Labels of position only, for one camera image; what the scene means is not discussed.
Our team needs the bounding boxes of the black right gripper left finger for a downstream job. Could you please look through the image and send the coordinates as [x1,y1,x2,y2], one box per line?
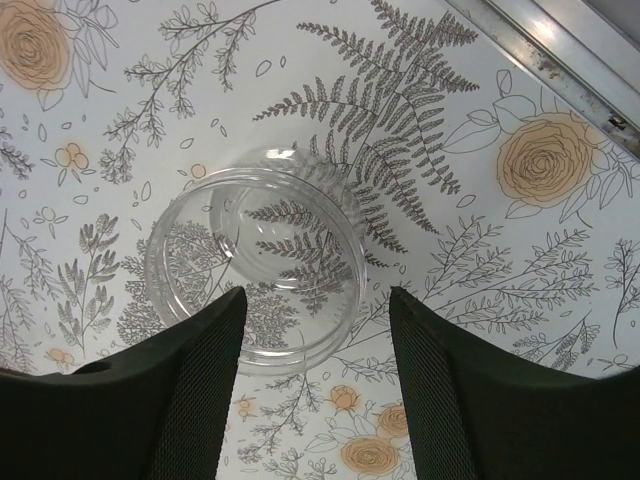
[1,287,247,479]

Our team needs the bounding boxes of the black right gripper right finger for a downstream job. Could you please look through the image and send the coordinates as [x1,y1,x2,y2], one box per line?
[389,287,639,479]

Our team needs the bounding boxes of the aluminium frame rail right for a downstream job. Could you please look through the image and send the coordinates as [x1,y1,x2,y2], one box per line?
[448,1,639,158]

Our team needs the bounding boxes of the floral patterned table cloth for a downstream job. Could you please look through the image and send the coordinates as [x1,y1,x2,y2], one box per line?
[1,1,639,479]

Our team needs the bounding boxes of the clear plastic jar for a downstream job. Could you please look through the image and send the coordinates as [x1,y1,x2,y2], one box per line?
[144,146,366,376]

